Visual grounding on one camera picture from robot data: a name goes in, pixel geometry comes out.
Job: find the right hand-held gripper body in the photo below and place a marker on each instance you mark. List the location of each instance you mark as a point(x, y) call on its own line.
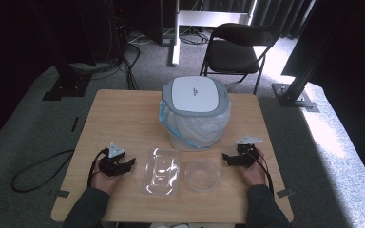
point(245, 158)

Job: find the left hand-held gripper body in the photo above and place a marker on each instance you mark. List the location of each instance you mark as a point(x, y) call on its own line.
point(111, 164)

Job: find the person's right hand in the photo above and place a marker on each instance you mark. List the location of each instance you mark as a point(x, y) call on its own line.
point(256, 175)

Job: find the person's left hand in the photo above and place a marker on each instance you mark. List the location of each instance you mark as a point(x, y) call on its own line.
point(103, 183)

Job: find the blue white plastic bag liner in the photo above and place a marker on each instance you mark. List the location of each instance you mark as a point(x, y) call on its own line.
point(202, 128)

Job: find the grey tape strip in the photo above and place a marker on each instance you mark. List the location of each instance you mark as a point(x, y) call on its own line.
point(285, 193)
point(62, 193)

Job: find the black tape strip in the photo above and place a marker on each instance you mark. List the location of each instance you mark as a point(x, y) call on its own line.
point(74, 124)

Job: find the black metal stand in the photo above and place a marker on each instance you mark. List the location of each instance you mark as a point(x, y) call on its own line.
point(293, 95)
point(68, 84)

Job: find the black folding chair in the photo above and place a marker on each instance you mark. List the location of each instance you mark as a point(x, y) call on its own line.
point(234, 57)

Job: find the white metal stand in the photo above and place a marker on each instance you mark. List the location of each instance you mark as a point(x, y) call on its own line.
point(176, 38)

